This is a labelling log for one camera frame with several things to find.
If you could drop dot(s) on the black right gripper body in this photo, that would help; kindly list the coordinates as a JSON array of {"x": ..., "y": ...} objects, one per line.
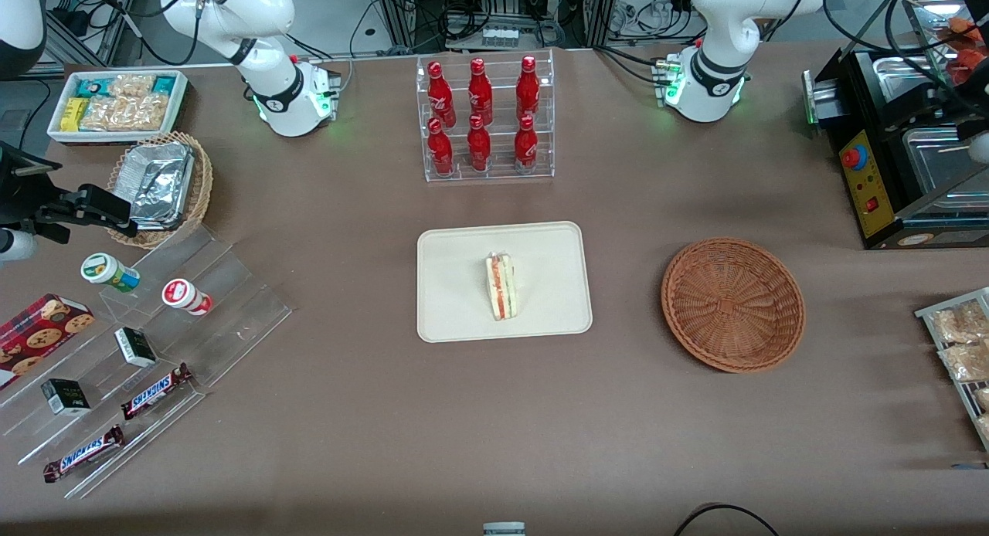
[{"x": 17, "y": 198}]

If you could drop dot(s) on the triangle sandwich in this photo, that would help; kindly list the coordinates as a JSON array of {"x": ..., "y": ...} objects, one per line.
[{"x": 501, "y": 287}]

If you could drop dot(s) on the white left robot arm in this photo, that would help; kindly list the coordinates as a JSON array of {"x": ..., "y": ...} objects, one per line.
[{"x": 707, "y": 72}]

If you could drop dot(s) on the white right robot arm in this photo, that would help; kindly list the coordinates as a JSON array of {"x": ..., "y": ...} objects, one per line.
[{"x": 282, "y": 96}]

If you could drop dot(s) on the oval wicker basket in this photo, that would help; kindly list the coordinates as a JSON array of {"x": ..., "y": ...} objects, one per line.
[{"x": 202, "y": 184}]

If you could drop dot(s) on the round brown wicker basket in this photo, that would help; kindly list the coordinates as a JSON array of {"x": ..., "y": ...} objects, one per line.
[{"x": 730, "y": 304}]

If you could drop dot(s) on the cream rectangular tray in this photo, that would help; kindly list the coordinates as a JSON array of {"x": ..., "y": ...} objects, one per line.
[{"x": 456, "y": 289}]

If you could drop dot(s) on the white left wrist cylinder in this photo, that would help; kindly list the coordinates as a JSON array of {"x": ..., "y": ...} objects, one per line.
[{"x": 981, "y": 147}]

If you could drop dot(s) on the white wrist cylinder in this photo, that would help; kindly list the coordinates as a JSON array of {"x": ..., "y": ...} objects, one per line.
[
  {"x": 981, "y": 147},
  {"x": 15, "y": 245}
]

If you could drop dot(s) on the red sausages in case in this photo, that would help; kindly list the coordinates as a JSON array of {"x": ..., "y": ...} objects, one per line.
[{"x": 970, "y": 53}]

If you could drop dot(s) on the green lid white cup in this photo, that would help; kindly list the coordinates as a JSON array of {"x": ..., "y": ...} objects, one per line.
[{"x": 107, "y": 270}]

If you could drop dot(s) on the white right wrist cylinder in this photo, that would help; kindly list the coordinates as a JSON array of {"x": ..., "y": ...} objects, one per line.
[{"x": 15, "y": 245}]

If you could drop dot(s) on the aluminium foil container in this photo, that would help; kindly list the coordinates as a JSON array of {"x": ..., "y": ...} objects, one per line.
[{"x": 158, "y": 184}]

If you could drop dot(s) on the clear cracker bag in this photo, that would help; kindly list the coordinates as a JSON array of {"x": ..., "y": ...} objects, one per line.
[
  {"x": 147, "y": 113},
  {"x": 131, "y": 86},
  {"x": 104, "y": 115}
]

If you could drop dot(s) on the yellow snack packet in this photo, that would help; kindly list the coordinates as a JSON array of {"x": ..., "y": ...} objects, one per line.
[{"x": 73, "y": 113}]

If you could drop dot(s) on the teal snack packet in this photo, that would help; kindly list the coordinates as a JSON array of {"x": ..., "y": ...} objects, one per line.
[
  {"x": 91, "y": 88},
  {"x": 163, "y": 85}
]

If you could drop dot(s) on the red lid white cup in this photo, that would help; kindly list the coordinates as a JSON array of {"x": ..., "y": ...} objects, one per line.
[{"x": 184, "y": 296}]

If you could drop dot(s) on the red plaid cookie box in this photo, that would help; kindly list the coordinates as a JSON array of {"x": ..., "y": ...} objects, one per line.
[{"x": 39, "y": 335}]

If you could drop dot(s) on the small black box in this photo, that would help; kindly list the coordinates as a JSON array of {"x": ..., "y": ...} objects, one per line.
[
  {"x": 66, "y": 397},
  {"x": 135, "y": 347}
]

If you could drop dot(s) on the black sealing machine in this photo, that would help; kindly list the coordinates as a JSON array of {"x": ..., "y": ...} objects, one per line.
[{"x": 869, "y": 188}]

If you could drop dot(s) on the white snack bin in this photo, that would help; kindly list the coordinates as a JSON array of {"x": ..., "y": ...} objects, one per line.
[{"x": 181, "y": 88}]

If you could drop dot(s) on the clear acrylic step display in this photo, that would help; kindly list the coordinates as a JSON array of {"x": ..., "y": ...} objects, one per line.
[{"x": 232, "y": 304}]

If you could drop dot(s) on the Snickers chocolate bar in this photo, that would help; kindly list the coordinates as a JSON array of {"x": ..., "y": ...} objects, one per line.
[
  {"x": 81, "y": 454},
  {"x": 154, "y": 391}
]

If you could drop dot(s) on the clear pastry bag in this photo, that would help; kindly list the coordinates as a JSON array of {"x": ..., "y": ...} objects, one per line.
[
  {"x": 958, "y": 323},
  {"x": 984, "y": 425},
  {"x": 966, "y": 362},
  {"x": 983, "y": 397}
]

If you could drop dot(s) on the red cola bottle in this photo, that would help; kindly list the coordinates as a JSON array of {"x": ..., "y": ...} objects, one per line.
[
  {"x": 528, "y": 90},
  {"x": 478, "y": 146},
  {"x": 440, "y": 150},
  {"x": 480, "y": 94},
  {"x": 440, "y": 96},
  {"x": 525, "y": 146}
]

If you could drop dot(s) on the clear acrylic bottle rack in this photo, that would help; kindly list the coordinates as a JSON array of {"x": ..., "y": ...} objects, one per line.
[{"x": 498, "y": 161}]

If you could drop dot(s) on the white power strip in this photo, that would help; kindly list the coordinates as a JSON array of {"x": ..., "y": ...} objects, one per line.
[{"x": 500, "y": 37}]

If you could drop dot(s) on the small grey device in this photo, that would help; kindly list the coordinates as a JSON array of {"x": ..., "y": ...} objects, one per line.
[{"x": 504, "y": 529}]

